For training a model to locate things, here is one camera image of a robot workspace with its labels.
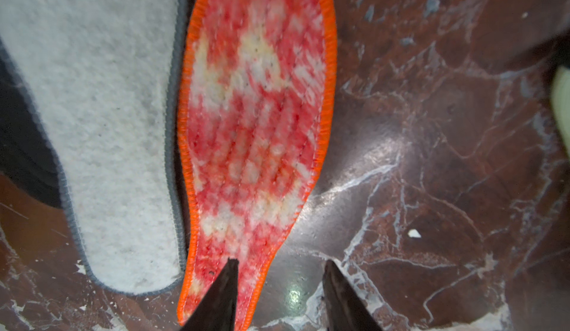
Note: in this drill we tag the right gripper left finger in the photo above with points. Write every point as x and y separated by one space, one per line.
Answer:
217 310

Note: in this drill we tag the black insole right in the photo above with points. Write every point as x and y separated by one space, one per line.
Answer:
25 157

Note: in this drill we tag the red patterned insole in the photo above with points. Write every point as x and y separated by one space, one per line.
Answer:
255 111

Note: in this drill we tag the grey felt insole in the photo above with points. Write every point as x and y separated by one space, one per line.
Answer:
101 78

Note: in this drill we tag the black green work glove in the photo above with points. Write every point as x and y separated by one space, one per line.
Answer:
560 100

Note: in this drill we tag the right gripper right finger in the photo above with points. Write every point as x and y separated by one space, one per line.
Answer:
345 310

